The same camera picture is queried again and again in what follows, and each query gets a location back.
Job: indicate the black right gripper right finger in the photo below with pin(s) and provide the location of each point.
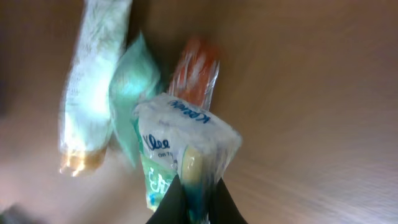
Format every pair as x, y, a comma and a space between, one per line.
222, 209

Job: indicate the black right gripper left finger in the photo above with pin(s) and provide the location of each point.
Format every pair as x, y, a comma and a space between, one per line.
173, 207

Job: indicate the small Kleenex tissue pack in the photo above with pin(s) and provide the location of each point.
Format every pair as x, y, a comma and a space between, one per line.
179, 139

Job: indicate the white tube with gold cap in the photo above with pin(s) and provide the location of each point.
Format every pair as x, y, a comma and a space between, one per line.
85, 119

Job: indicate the red snack bar wrapper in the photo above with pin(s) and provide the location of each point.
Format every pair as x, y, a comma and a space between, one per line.
195, 75

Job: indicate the teal snack packet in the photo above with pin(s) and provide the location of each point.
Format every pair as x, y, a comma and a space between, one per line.
136, 78

